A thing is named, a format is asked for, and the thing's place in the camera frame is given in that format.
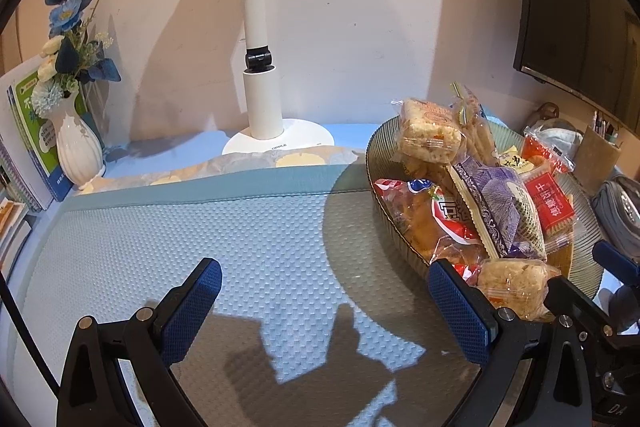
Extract bunch of pens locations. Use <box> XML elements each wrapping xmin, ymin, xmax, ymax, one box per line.
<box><xmin>592</xmin><ymin>109</ymin><xmax>619</xmax><ymax>142</ymax></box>

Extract orange white books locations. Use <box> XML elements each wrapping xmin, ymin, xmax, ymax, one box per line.
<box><xmin>0</xmin><ymin>197</ymin><xmax>33</xmax><ymax>273</ymax></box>

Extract white face mask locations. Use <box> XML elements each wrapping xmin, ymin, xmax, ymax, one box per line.
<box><xmin>525</xmin><ymin>119</ymin><xmax>585</xmax><ymax>152</ymax></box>

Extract brown cardboard pen holder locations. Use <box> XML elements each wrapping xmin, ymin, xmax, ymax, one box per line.
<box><xmin>572</xmin><ymin>124</ymin><xmax>623</xmax><ymax>180</ymax></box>

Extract small red biscuit packet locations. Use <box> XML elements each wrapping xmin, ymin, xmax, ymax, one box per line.
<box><xmin>522</xmin><ymin>171</ymin><xmax>576</xmax><ymax>235</ymax></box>

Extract light blue textured mat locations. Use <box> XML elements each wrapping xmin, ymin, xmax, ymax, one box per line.
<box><xmin>0</xmin><ymin>167</ymin><xmax>601</xmax><ymax>427</ymax></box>

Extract ribbed brown glass bowl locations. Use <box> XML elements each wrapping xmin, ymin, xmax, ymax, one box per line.
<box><xmin>365</xmin><ymin>107</ymin><xmax>613</xmax><ymax>300</ymax></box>

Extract yellow-label bread packet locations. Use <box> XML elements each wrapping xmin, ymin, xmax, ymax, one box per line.
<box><xmin>497</xmin><ymin>146</ymin><xmax>536</xmax><ymax>175</ymax></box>

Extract clear rice cake packet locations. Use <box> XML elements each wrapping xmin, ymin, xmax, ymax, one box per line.
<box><xmin>475</xmin><ymin>258</ymin><xmax>562</xmax><ymax>322</ymax></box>

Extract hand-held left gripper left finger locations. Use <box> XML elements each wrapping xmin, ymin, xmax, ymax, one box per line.
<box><xmin>56</xmin><ymin>257</ymin><xmax>223</xmax><ymax>427</ymax></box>

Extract spiral notebook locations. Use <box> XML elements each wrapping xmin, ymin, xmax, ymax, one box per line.
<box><xmin>0</xmin><ymin>59</ymin><xmax>56</xmax><ymax>212</ymax></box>

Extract grey zip pouch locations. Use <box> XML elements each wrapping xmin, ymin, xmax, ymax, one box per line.
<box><xmin>591</xmin><ymin>174</ymin><xmax>640</xmax><ymax>260</ymax></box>

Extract orange label rice cake packet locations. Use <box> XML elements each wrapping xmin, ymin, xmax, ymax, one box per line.
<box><xmin>397</xmin><ymin>98</ymin><xmax>463</xmax><ymax>165</ymax></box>

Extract black cable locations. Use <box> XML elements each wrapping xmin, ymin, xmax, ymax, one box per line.
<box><xmin>0</xmin><ymin>274</ymin><xmax>61</xmax><ymax>403</ymax></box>

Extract dark monitor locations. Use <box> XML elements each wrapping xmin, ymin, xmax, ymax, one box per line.
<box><xmin>510</xmin><ymin>0</ymin><xmax>640</xmax><ymax>132</ymax></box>

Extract purple printed snack bag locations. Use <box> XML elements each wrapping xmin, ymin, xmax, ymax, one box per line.
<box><xmin>452</xmin><ymin>156</ymin><xmax>548</xmax><ymax>260</ymax></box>

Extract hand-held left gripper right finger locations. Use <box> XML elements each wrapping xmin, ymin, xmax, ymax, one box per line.
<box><xmin>428</xmin><ymin>258</ymin><xmax>593</xmax><ymax>427</ymax></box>

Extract white ribbed vase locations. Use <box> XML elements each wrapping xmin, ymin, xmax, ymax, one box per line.
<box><xmin>50</xmin><ymin>94</ymin><xmax>106</xmax><ymax>190</ymax></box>

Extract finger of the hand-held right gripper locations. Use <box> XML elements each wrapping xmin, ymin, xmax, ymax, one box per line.
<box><xmin>542</xmin><ymin>277</ymin><xmax>618</xmax><ymax>339</ymax></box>
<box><xmin>592</xmin><ymin>241</ymin><xmax>640</xmax><ymax>280</ymax></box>

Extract white desk lamp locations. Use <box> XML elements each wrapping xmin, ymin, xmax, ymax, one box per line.
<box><xmin>221</xmin><ymin>0</ymin><xmax>336</xmax><ymax>158</ymax></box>

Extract red white bread packet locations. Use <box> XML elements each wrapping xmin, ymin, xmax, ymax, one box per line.
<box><xmin>374</xmin><ymin>178</ymin><xmax>483</xmax><ymax>283</ymax></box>

